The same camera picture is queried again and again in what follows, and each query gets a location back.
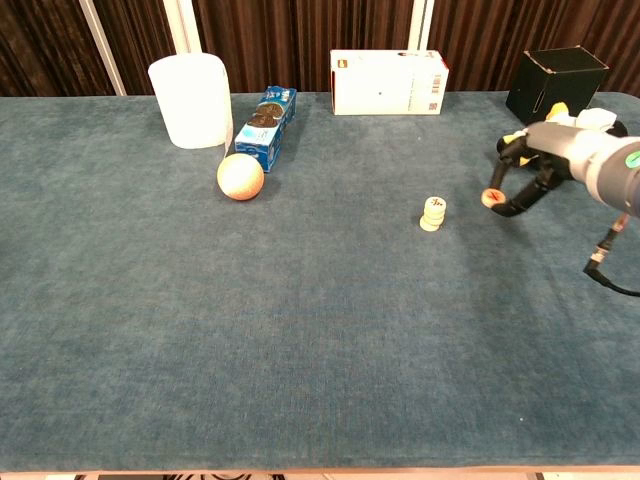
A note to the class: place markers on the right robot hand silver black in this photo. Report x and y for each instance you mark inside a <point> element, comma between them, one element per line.
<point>560,142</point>

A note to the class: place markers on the penguin plush toy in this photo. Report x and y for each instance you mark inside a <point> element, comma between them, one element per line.
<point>595,120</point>

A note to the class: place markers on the black cube box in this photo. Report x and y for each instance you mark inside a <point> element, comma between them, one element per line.
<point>555,87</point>

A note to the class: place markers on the white cardboard box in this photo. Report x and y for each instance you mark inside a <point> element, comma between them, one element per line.
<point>385,85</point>

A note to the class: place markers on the dark brown curtain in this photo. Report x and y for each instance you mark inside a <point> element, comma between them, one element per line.
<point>300,40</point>

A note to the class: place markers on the blue cookie box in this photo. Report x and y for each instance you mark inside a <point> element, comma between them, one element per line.
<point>265,132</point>

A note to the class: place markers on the orange ball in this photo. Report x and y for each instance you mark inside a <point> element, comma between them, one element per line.
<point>240,177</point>

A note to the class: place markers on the white toilet paper roll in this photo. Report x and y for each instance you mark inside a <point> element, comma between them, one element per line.
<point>192,100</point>

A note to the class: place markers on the teal table cloth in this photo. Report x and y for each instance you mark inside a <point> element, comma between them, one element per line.
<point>200,325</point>

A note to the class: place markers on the white metal frame post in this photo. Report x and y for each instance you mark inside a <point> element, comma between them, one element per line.
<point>421,25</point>
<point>102,45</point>
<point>181,25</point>

